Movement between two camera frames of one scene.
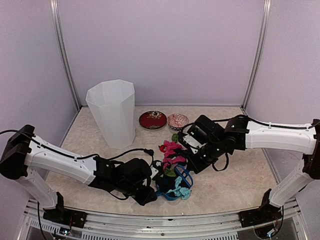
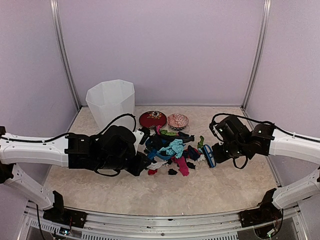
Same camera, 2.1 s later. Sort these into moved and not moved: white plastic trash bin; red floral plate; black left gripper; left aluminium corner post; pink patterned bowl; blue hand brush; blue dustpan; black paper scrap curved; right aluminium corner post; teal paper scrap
Moved: black paper scrap curved; black left gripper; blue dustpan; teal paper scrap; blue hand brush
Not moved: red floral plate; left aluminium corner post; right aluminium corner post; white plastic trash bin; pink patterned bowl
